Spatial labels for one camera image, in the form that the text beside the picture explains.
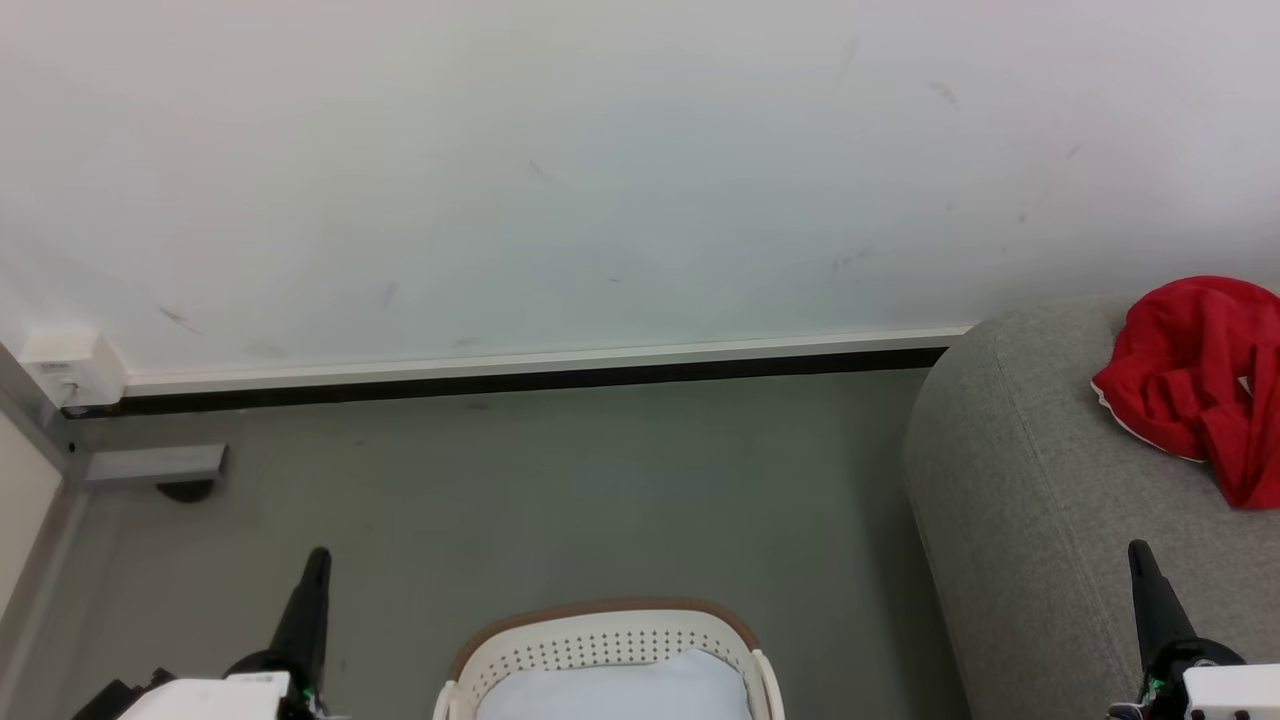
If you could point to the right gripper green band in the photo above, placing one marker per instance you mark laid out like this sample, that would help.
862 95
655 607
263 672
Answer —
1170 680

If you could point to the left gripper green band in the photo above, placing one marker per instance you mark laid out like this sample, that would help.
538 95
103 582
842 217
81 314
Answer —
300 690

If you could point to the red garment with white trim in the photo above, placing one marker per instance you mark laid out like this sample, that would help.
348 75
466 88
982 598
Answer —
1190 380

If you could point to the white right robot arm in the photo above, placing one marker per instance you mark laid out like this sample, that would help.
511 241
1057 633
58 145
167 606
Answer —
1235 690

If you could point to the white perforated laundry basket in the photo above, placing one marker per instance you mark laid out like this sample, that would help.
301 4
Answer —
600 640

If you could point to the light blue clothing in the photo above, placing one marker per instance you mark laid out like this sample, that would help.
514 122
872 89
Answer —
620 690

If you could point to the black partition caster wheel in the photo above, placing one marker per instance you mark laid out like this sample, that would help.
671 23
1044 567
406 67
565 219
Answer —
187 490

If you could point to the grey fabric sofa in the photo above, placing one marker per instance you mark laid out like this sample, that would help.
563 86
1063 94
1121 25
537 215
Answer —
1020 500

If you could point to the grey metal frame foot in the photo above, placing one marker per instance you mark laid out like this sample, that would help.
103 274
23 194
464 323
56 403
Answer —
150 465

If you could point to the white bracket box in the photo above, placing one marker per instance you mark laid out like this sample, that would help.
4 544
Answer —
75 362

